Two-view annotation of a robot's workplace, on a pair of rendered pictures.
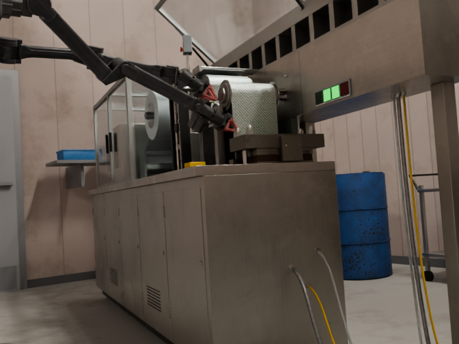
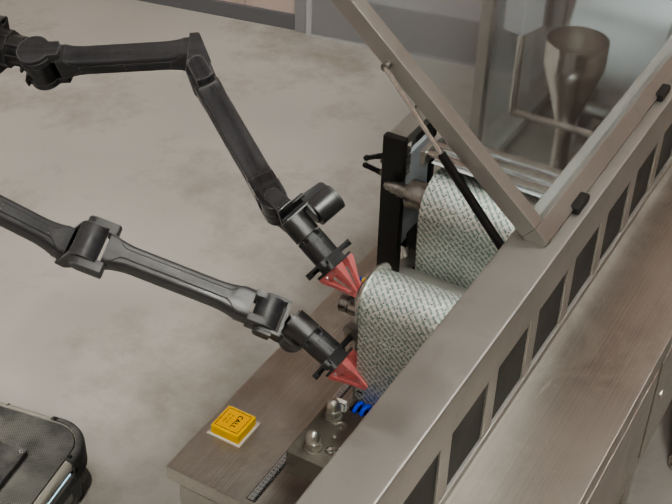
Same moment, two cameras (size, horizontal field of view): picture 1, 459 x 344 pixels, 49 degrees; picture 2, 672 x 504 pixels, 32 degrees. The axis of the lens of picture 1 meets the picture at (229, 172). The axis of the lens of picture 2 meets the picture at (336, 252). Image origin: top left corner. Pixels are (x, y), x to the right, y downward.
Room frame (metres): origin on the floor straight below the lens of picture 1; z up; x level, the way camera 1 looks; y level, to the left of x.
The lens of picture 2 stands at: (1.25, -1.42, 2.72)
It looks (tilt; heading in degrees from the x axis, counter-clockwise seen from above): 37 degrees down; 54
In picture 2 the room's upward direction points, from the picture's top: 2 degrees clockwise
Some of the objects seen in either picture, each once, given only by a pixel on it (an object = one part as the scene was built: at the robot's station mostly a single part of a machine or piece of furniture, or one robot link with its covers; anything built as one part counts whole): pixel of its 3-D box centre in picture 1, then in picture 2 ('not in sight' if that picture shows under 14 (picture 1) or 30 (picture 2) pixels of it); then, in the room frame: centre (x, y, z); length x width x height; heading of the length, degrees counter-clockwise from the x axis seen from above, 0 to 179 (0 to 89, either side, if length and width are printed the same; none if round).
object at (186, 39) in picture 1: (185, 45); not in sight; (2.87, 0.21, 1.66); 0.07 x 0.07 x 0.10; 10
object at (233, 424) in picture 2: (195, 165); (233, 424); (2.12, 0.14, 0.91); 0.07 x 0.07 x 0.02; 25
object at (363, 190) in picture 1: (354, 223); not in sight; (4.59, -1.10, 0.46); 0.61 x 0.61 x 0.92
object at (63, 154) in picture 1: (76, 155); not in sight; (4.99, 1.50, 1.27); 0.35 x 0.24 x 0.11; 125
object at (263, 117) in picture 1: (255, 123); (409, 390); (2.36, -0.14, 1.11); 0.23 x 0.01 x 0.18; 115
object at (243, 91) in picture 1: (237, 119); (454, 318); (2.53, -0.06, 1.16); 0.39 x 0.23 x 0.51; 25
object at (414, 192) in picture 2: not in sight; (422, 197); (2.58, 0.13, 1.34); 0.06 x 0.06 x 0.06; 25
